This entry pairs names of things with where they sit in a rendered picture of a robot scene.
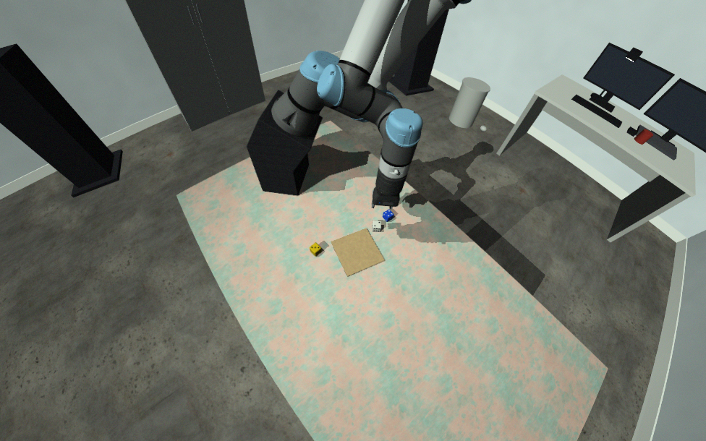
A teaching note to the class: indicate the tan square mat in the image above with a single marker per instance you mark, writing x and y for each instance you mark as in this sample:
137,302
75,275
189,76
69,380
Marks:
357,252

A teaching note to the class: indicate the yellow die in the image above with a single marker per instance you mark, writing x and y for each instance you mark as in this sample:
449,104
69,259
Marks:
315,249

